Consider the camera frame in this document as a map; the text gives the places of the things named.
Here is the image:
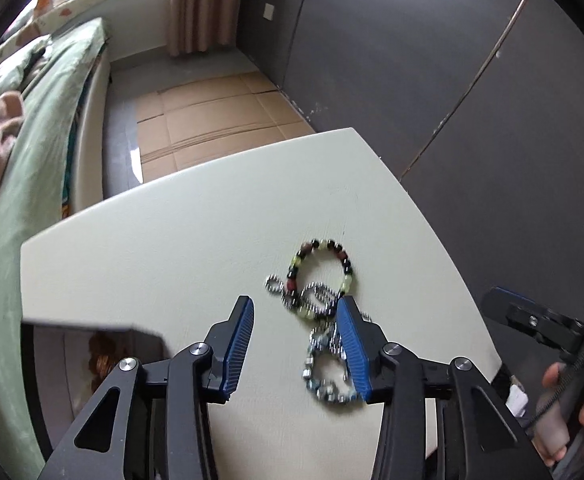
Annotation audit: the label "silver blue bead bracelet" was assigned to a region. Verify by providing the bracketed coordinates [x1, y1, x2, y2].
[300, 314, 371, 404]

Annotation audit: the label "green bed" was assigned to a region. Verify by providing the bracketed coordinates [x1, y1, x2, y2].
[0, 18, 109, 479]

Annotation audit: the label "black braided cable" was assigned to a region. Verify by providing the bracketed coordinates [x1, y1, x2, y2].
[524, 284, 584, 430]

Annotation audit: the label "right hand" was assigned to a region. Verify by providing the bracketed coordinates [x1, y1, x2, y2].
[531, 361, 584, 468]

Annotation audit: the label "flattened cardboard sheets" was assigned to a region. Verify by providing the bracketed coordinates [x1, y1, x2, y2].
[132, 72, 313, 183]

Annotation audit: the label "floral windowsill cushion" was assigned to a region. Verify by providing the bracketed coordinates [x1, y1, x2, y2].
[1, 0, 171, 49]

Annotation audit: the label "white wall switch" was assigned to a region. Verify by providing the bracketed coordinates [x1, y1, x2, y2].
[263, 3, 275, 22]

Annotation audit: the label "light green quilt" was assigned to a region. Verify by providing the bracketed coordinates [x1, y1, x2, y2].
[0, 35, 49, 96]

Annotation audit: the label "multicolour bead bracelet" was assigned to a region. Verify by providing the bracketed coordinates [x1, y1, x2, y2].
[286, 237, 356, 322]

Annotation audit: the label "pink curtain right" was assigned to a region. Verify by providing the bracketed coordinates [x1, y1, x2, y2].
[167, 0, 241, 58]

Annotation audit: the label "black open jewelry box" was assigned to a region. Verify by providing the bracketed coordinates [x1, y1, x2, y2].
[21, 322, 168, 458]

